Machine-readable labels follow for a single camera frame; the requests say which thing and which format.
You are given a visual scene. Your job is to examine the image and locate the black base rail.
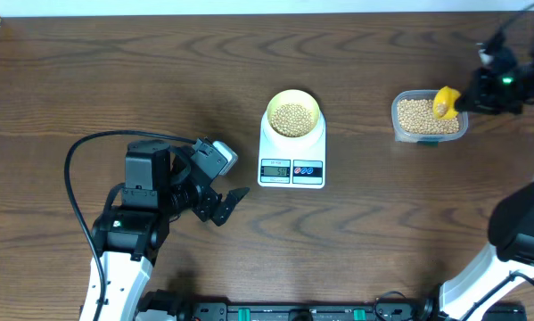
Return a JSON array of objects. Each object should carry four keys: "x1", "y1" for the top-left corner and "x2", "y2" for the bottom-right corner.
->
[{"x1": 136, "y1": 292, "x2": 527, "y2": 321}]

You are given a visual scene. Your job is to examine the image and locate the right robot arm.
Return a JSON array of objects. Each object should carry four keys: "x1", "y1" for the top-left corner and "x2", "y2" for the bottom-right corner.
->
[{"x1": 422, "y1": 25, "x2": 534, "y2": 320}]

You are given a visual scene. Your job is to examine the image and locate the yellow measuring scoop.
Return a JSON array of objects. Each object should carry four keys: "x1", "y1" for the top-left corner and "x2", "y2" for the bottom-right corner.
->
[{"x1": 432, "y1": 86, "x2": 461, "y2": 120}]

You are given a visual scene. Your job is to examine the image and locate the soybeans in container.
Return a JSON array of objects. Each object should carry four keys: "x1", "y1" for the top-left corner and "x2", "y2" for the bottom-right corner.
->
[{"x1": 397, "y1": 99, "x2": 459, "y2": 135}]

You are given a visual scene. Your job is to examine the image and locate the soybeans in scoop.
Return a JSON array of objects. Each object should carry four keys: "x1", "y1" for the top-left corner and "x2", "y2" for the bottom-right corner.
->
[{"x1": 433, "y1": 102, "x2": 448, "y2": 119}]

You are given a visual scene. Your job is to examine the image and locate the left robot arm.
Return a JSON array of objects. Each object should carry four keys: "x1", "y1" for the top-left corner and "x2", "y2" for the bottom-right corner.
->
[{"x1": 79, "y1": 139, "x2": 249, "y2": 320}]

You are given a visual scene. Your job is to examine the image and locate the soybeans in bowl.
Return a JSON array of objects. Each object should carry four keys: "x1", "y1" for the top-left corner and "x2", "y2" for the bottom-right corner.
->
[{"x1": 270, "y1": 103, "x2": 315, "y2": 137}]

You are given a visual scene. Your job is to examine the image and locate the clear plastic bean container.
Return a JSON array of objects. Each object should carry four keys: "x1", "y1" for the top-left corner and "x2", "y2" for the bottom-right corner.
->
[{"x1": 391, "y1": 90, "x2": 468, "y2": 143}]

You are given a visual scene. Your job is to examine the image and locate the yellow plastic bowl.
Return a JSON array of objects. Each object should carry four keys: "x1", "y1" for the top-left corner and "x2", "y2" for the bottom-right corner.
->
[{"x1": 267, "y1": 89, "x2": 321, "y2": 138}]

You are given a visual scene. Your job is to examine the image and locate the white digital kitchen scale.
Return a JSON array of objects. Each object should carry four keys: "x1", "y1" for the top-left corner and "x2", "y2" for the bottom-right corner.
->
[{"x1": 257, "y1": 112, "x2": 326, "y2": 189}]

